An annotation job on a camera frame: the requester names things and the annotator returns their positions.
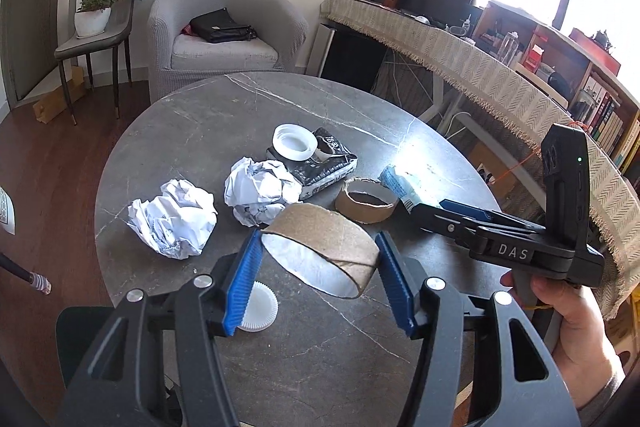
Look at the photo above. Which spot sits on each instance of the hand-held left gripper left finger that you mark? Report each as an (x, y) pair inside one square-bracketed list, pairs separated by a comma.
[(245, 287)]

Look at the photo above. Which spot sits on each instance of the white paper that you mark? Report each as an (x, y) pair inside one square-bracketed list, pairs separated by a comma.
[(260, 187), (170, 217)]

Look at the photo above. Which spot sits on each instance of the small cardboard tape roll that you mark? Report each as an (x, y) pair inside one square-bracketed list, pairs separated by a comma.
[(365, 213)]

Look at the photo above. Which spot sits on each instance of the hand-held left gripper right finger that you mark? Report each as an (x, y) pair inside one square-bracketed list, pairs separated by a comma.
[(395, 287)]

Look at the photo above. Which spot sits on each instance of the grey armchair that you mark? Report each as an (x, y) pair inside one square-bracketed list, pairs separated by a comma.
[(225, 7)]

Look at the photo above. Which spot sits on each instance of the black cabinet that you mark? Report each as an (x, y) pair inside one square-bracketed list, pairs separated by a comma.
[(350, 57)]

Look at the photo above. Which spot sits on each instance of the wooden bookshelf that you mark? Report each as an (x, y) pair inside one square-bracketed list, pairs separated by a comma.
[(500, 14)]

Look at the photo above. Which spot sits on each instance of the dark door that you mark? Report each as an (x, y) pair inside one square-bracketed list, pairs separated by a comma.
[(30, 32)]

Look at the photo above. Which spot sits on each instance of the red box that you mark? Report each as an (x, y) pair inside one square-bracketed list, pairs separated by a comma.
[(597, 54)]

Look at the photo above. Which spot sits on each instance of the white ridged cap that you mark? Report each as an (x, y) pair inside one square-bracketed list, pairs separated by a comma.
[(262, 307)]

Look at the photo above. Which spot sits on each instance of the person's right hand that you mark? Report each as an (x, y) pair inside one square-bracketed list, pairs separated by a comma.
[(585, 337)]

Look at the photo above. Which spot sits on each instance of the white plastic lid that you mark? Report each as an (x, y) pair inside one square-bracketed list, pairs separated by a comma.
[(295, 152)]

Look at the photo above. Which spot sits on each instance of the large cardboard tape roll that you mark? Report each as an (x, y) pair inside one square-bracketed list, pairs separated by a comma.
[(320, 227)]

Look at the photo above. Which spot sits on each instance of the cardboard box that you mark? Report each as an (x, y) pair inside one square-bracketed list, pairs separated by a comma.
[(50, 104)]

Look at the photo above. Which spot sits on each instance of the row of books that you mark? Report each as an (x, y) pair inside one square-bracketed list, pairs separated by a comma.
[(610, 122)]

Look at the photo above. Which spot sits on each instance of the black handbag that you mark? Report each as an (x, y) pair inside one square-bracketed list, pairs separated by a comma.
[(220, 24)]

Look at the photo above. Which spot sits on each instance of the blue white wrapper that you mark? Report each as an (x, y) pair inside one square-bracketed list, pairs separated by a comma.
[(400, 187)]

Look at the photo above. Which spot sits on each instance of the person's right forearm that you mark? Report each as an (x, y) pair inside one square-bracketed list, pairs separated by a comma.
[(605, 392)]

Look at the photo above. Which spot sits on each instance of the dark green trash bin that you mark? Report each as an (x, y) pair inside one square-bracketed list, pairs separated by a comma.
[(80, 337)]

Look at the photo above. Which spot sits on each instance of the white patterned tablecloth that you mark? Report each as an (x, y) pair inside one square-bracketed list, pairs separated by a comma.
[(6, 209)]

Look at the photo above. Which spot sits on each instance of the grey dining chair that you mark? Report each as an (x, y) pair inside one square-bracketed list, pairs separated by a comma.
[(90, 46)]

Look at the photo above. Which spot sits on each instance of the black table leg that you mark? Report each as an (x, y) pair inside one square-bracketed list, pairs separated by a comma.
[(15, 269)]

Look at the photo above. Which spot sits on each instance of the white desk frame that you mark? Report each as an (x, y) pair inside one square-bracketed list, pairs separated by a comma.
[(440, 97)]

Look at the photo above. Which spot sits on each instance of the white plant pot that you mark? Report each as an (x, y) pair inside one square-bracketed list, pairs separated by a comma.
[(92, 22)]

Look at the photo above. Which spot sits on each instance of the striped table leg sock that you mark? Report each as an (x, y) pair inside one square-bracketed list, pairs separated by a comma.
[(41, 283)]

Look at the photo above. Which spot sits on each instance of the black snack packet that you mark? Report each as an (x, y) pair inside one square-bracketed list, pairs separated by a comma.
[(330, 169)]

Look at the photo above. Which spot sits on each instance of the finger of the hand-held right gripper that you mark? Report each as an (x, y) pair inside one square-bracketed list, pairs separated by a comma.
[(467, 209), (440, 222)]

